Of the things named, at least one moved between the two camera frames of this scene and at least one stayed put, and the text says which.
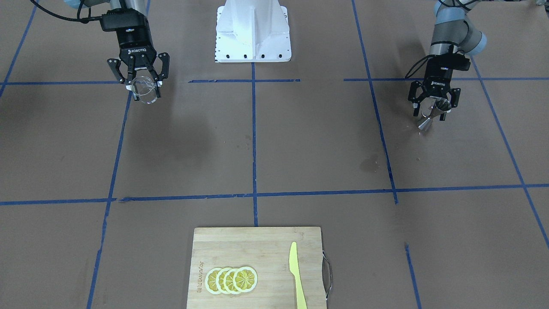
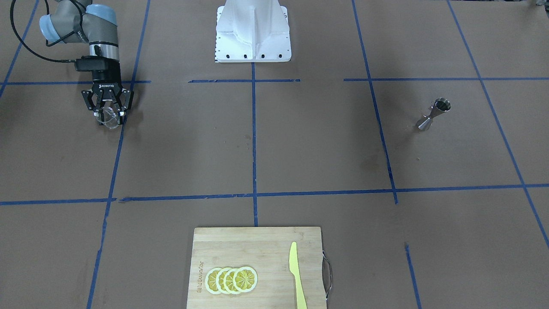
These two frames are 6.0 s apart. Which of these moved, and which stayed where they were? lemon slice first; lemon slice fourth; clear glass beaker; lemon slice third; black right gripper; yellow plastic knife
Moved: black right gripper; clear glass beaker
Stayed: yellow plastic knife; lemon slice first; lemon slice third; lemon slice fourth
